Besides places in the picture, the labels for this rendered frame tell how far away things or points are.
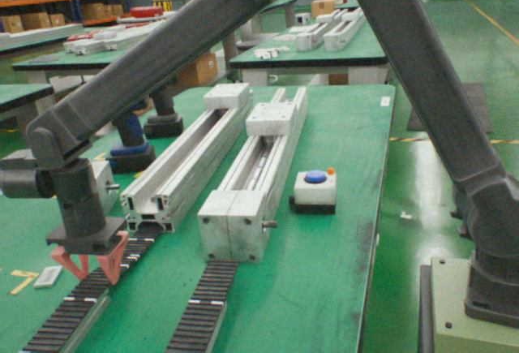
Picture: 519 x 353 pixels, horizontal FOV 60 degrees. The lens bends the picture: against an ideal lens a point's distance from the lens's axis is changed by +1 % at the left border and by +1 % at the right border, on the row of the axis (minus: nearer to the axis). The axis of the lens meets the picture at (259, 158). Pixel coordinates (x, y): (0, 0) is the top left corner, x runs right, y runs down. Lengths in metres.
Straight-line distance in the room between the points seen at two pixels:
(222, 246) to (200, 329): 0.19
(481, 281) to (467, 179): 0.15
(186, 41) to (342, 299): 0.43
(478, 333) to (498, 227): 0.14
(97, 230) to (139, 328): 0.15
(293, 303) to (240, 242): 0.14
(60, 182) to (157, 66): 0.23
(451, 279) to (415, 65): 0.33
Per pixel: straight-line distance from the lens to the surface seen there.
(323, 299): 0.71
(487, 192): 0.56
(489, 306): 0.66
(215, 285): 0.70
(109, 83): 0.60
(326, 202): 0.90
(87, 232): 0.71
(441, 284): 0.70
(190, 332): 0.64
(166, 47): 0.55
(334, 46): 2.73
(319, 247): 0.82
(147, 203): 0.95
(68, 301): 0.75
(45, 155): 0.65
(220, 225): 0.76
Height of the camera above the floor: 1.24
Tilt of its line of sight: 22 degrees down
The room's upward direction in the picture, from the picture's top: 5 degrees counter-clockwise
